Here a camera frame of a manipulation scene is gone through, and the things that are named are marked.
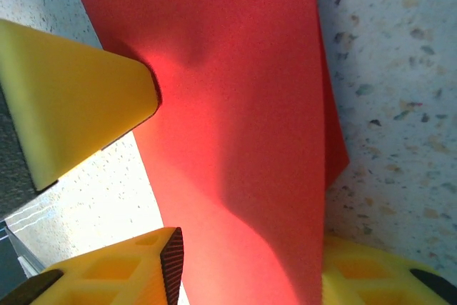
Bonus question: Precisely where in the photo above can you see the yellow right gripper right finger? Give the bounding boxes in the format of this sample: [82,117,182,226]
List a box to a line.
[321,235,457,305]

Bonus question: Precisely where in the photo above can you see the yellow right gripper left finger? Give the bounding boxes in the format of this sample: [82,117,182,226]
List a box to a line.
[0,226,184,305]

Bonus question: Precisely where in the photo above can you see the red cloth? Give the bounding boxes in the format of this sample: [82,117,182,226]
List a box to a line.
[64,0,351,305]

